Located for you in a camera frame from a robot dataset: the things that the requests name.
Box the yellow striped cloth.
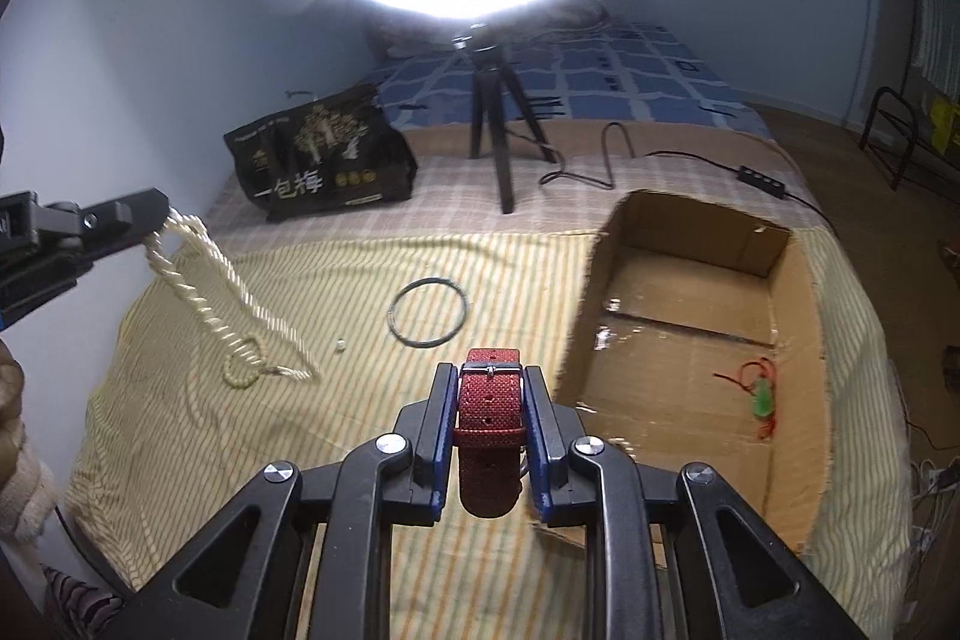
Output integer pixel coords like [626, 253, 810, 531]
[64, 220, 913, 640]

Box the tangle of floor cables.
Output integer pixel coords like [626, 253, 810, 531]
[904, 385, 960, 603]

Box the red woven watch strap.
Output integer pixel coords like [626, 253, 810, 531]
[452, 347, 526, 518]

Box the yellow tag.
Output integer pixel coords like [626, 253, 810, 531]
[928, 96, 960, 161]

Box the black cable with inline switch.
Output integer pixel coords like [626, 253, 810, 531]
[538, 121, 835, 230]

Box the checkered bed sheet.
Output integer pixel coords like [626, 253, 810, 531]
[202, 119, 833, 251]

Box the white hanging cloth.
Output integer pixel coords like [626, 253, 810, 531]
[907, 0, 960, 86]

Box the black metal rack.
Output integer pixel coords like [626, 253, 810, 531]
[859, 87, 960, 192]

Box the dark striped cloth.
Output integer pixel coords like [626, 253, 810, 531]
[41, 565, 125, 640]

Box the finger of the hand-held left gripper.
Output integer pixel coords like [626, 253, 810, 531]
[0, 187, 175, 330]

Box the cream twisted rope necklace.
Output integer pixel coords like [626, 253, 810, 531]
[142, 208, 323, 386]

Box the cardboard box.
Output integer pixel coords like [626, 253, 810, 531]
[529, 188, 830, 570]

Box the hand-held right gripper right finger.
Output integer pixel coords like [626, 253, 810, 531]
[524, 365, 871, 640]

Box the cream bead bracelet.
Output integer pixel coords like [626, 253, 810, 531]
[223, 336, 266, 390]

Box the black tripod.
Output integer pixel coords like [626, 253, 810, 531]
[450, 29, 560, 215]

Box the black bangle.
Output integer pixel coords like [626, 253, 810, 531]
[388, 277, 472, 351]

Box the blue patterned blanket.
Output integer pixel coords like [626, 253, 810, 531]
[371, 19, 770, 135]

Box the black snack bag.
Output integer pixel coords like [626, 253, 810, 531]
[223, 83, 419, 223]

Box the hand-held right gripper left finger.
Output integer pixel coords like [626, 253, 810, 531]
[112, 362, 459, 640]

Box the green pendant red string necklace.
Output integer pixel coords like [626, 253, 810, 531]
[712, 356, 781, 440]

